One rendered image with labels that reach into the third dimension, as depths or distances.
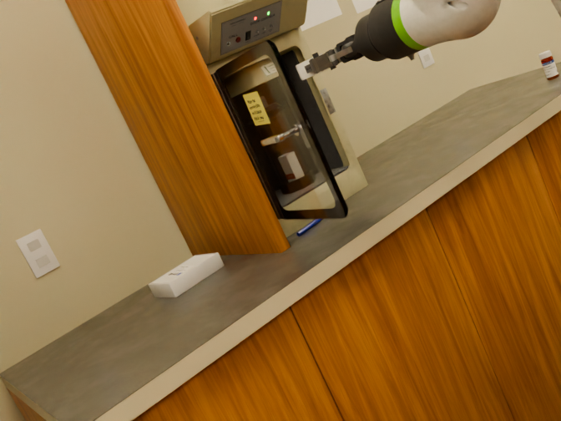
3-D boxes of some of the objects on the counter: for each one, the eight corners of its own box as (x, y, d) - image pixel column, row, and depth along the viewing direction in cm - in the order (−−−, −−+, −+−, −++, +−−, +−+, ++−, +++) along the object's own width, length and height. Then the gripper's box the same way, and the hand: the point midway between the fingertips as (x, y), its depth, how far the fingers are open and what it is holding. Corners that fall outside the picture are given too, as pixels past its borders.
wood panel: (193, 256, 193) (-44, -217, 167) (200, 251, 194) (-33, -219, 169) (281, 252, 152) (-14, -376, 126) (290, 246, 153) (1, -376, 128)
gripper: (405, -3, 103) (316, 42, 123) (350, 21, 96) (266, 65, 116) (422, 41, 104) (332, 78, 124) (370, 68, 97) (284, 103, 117)
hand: (311, 67), depth 117 cm, fingers closed
